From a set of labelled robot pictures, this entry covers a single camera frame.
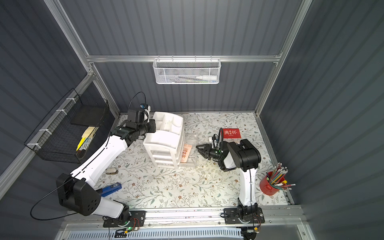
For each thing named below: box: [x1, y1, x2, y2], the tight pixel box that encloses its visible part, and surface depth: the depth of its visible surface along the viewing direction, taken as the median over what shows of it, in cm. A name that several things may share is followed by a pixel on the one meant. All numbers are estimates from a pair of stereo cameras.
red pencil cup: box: [259, 162, 296, 196], surface depth 75 cm
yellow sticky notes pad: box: [81, 126, 96, 138], surface depth 77 cm
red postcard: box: [223, 128, 242, 139], surface depth 110 cm
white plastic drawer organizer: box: [143, 111, 185, 170], surface depth 82 cm
